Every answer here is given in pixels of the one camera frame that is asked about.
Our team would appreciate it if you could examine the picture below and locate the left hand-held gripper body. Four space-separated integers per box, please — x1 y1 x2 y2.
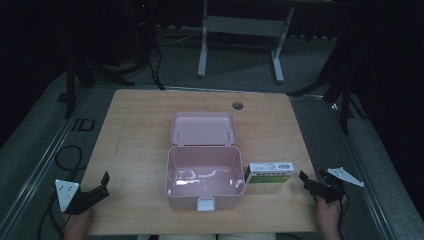
54 179 102 216

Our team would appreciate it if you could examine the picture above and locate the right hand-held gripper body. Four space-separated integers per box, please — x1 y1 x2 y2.
314 166 365 205

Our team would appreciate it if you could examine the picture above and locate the person's right hand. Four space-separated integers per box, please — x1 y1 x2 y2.
315 194 349 240

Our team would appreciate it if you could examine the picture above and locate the person's left hand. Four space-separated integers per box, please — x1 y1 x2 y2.
61 207 95 240

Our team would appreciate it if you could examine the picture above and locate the white and green medicine box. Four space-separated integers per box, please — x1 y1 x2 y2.
243 161 296 186

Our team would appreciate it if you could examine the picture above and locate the black metal stand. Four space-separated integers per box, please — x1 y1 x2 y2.
286 41 369 135
63 54 136 120

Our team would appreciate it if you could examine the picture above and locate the pink plastic box with lid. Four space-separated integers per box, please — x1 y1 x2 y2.
164 111 247 213

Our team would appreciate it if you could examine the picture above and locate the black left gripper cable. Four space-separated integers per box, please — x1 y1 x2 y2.
35 189 69 240

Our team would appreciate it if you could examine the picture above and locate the black looped floor cable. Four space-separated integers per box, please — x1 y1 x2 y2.
53 144 88 173

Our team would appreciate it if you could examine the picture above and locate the black hanging cable bundle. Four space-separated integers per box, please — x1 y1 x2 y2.
131 19 168 92

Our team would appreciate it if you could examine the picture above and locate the white floor cable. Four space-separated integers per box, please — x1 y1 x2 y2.
155 30 203 47

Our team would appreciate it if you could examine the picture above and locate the white metal desk frame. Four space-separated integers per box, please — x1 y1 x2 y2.
197 0 297 84

